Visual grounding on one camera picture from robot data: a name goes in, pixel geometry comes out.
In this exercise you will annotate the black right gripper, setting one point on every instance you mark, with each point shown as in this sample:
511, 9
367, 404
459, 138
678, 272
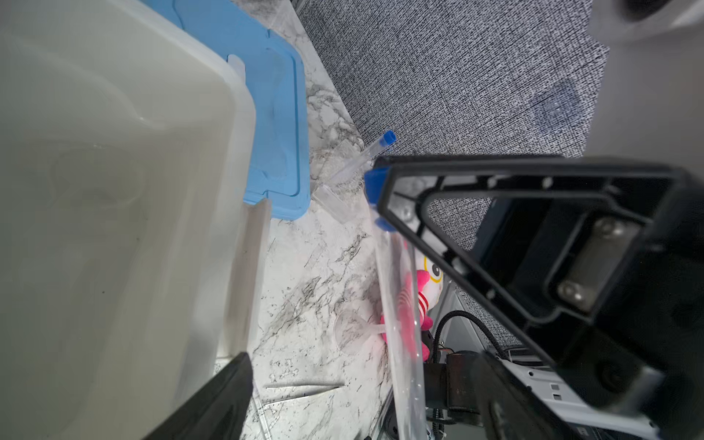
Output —
596, 264

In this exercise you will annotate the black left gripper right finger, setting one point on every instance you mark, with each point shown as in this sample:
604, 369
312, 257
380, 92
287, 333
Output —
508, 409

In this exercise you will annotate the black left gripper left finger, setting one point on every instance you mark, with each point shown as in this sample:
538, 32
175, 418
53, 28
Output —
216, 411

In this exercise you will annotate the blue capped test tube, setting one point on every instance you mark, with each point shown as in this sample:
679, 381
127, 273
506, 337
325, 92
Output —
392, 250
351, 167

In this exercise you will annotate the white plastic storage bin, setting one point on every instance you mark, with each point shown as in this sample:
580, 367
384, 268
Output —
125, 149

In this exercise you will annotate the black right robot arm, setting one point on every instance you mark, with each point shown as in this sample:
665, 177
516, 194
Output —
452, 396

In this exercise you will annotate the clear test tube rack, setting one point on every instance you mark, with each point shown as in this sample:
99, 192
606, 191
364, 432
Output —
337, 200

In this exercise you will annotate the silver metal tweezers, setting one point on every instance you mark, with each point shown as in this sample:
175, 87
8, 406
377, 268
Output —
285, 393

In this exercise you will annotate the pink white plush toy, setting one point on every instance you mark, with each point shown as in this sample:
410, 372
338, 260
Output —
415, 293

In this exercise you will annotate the blue plastic bin lid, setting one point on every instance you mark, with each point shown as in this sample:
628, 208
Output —
279, 167

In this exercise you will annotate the clear glass funnel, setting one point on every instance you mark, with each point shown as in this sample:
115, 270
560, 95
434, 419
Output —
351, 331

